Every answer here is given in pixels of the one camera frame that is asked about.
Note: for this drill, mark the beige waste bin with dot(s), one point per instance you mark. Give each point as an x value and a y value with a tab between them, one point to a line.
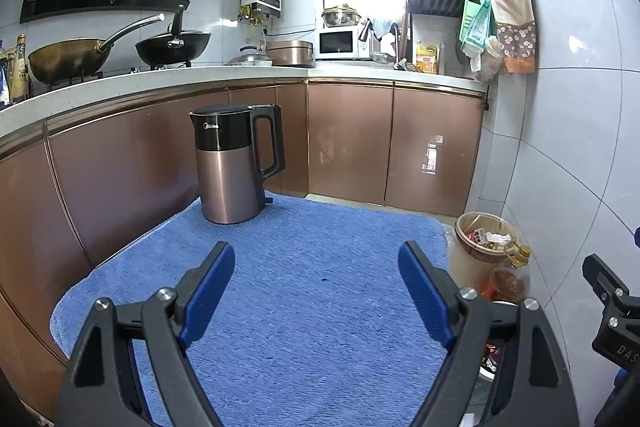
465	267

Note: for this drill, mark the glass lidded pot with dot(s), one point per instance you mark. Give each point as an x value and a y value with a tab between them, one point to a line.
341	17

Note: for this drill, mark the steel faucet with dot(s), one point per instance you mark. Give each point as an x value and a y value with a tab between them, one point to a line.
396	42

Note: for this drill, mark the white microwave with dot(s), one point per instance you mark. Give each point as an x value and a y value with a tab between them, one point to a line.
337	43

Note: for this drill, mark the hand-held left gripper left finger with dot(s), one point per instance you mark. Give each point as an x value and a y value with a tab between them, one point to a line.
207	292

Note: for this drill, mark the yellow detergent bottle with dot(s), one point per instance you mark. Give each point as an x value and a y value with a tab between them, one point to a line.
426	59

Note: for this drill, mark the brass wok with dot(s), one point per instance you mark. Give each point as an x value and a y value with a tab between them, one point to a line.
65	57

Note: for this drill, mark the gas stove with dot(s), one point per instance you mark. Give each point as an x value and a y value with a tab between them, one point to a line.
150	67

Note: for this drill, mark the gold cap glass bottle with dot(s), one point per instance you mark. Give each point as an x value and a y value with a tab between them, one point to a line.
20	77

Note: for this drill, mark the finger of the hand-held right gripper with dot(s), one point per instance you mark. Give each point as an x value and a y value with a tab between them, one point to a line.
600	274

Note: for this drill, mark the steel pot lid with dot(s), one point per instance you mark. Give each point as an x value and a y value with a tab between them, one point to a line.
250	58

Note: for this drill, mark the copper electric kettle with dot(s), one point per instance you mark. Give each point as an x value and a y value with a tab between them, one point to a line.
225	182

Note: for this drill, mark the black frying pan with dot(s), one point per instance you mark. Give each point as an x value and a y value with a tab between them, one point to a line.
172	47

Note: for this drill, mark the white plastic bags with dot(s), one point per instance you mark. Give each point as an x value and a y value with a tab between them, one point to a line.
487	62

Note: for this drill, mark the dark glass bottle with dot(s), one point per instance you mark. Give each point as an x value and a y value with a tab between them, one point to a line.
5	77

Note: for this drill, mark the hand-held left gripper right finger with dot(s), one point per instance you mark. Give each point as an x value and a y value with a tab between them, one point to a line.
425	292

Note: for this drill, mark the cooking oil bottle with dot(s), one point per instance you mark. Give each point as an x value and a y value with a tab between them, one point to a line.
505	284

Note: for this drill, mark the blue mat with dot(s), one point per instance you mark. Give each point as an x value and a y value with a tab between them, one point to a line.
310	307

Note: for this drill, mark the copper rice cooker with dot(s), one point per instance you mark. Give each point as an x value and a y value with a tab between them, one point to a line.
292	53

